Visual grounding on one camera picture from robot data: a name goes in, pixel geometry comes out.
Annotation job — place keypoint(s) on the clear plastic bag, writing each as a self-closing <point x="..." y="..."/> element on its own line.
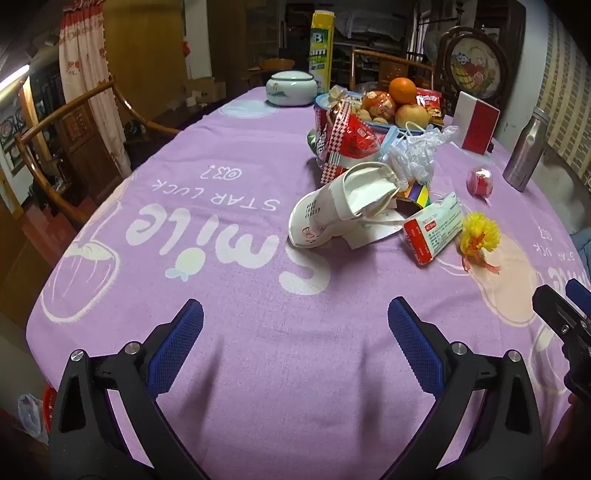
<point x="415" y="154"/>

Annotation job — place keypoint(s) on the wooden chair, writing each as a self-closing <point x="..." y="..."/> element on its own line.
<point x="277" y="64"/>
<point x="392" y="69"/>

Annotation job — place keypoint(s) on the red plastic basket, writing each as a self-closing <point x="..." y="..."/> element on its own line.
<point x="48" y="406"/>

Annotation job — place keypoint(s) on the blue fruit plate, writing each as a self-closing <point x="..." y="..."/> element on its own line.
<point x="323" y="99"/>

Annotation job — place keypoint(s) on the steel water bottle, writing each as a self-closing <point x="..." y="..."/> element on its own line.
<point x="524" y="152"/>

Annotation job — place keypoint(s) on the round framed picture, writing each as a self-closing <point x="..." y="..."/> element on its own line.
<point x="471" y="64"/>

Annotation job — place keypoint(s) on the clear capsule with red filling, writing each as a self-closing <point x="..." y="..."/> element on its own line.
<point x="480" y="181"/>

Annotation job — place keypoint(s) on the plastic bag lined bin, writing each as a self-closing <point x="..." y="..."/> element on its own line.
<point x="32" y="415"/>

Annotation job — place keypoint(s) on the yellow red apple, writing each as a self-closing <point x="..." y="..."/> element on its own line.
<point x="411" y="115"/>

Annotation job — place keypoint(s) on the wrapped red apple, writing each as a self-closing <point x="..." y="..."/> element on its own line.
<point x="378" y="105"/>

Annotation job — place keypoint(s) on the yellow green tall can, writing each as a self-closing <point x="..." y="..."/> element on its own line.
<point x="320" y="55"/>

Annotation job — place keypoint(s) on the red and white card box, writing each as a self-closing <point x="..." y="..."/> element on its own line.
<point x="478" y="127"/>

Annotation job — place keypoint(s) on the red checkered snack packet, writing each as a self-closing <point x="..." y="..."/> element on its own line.
<point x="355" y="138"/>

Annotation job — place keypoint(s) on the ceiling tube light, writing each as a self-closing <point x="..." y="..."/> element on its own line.
<point x="14" y="78"/>

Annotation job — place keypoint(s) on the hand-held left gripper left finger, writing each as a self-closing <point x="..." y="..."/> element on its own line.
<point x="178" y="341"/>

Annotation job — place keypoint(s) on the yellow flower ornament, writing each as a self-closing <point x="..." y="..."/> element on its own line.
<point x="480" y="230"/>

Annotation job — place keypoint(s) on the white ceramic lidded jar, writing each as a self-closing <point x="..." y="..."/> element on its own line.
<point x="291" y="90"/>

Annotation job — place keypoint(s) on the orange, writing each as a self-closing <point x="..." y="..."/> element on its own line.
<point x="402" y="90"/>

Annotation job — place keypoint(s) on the red white medicine box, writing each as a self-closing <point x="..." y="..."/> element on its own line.
<point x="434" y="228"/>

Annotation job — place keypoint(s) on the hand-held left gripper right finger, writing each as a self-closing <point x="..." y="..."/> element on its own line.
<point x="413" y="341"/>

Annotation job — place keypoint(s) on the white red patterned curtain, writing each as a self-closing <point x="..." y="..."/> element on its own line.
<point x="85" y="55"/>

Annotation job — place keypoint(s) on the dark wooden shelf unit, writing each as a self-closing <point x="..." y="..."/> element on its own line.
<point x="369" y="27"/>

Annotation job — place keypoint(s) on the cardboard box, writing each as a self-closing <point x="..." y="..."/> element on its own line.
<point x="203" y="90"/>

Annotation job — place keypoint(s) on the purple printed tablecloth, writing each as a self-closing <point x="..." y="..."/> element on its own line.
<point x="258" y="369"/>

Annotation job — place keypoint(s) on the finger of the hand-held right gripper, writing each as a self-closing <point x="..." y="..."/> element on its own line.
<point x="554" y="309"/>
<point x="581" y="295"/>

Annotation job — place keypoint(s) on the wooden round-back armchair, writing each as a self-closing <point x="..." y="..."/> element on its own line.
<point x="87" y="138"/>

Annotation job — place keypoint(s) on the blue face mask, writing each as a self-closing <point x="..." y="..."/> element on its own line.
<point x="391" y="138"/>

